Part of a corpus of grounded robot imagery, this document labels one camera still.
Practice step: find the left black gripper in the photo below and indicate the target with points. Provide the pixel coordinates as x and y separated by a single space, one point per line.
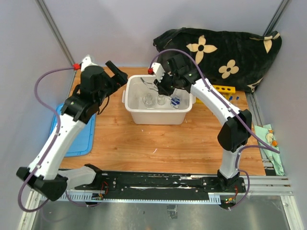
121 77

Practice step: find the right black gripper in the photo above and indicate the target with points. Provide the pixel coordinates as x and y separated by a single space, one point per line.
162 88

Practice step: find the white plastic bin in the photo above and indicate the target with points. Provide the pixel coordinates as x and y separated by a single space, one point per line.
157 115

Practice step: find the small glass beaker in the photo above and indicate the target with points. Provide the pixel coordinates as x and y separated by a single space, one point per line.
161 100

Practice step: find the metal crucible tongs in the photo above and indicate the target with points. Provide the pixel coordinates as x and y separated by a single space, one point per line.
156 88

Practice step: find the glass conical flask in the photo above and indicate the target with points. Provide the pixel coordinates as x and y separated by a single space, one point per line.
148 100

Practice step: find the yellow test tube rack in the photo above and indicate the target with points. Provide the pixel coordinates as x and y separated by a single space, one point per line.
220 92

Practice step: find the blue plastic lid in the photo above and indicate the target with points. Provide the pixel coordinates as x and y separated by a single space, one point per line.
81 141

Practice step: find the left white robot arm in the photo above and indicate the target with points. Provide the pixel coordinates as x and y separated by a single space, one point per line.
43 173

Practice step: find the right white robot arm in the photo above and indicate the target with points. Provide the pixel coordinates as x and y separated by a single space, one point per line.
236 123

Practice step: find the black floral blanket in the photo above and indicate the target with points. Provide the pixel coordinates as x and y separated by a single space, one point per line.
237 59

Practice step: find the green cartoon cloth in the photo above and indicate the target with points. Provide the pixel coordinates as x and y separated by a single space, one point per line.
266 134

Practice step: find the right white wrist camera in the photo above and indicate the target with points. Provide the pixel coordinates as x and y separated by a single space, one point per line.
158 71

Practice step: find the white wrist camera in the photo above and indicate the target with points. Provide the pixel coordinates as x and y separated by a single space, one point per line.
86 62
158 71

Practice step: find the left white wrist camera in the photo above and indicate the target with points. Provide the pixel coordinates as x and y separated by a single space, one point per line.
86 62

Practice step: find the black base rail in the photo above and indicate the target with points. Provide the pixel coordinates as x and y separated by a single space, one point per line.
162 186

